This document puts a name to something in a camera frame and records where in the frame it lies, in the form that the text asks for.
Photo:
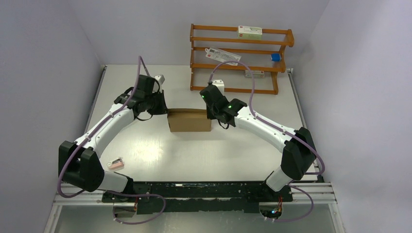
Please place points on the blue small cube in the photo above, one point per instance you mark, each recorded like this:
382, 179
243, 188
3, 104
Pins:
276, 57

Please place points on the white flat package middle shelf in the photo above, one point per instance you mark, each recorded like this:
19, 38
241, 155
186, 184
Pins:
222, 56

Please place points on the white box lower shelf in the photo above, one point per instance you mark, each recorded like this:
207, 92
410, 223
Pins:
256, 73

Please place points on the orange wooden shelf rack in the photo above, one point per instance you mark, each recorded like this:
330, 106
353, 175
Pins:
255, 54

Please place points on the brown cardboard box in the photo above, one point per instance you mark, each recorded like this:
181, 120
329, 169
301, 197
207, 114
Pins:
188, 120

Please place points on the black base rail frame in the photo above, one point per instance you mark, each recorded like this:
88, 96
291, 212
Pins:
248, 197

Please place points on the pink white small object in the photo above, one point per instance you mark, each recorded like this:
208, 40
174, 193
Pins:
115, 164

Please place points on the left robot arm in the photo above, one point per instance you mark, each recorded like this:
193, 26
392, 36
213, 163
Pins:
79, 161

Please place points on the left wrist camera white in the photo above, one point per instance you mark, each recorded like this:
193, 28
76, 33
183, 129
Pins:
160, 79

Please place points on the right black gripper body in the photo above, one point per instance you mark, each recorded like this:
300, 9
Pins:
211, 114

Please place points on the white green box top shelf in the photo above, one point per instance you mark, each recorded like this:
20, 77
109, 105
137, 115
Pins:
249, 32

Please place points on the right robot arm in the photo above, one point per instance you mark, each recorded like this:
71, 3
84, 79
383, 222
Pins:
296, 146

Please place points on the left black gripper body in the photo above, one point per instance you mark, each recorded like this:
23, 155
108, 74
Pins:
156, 104

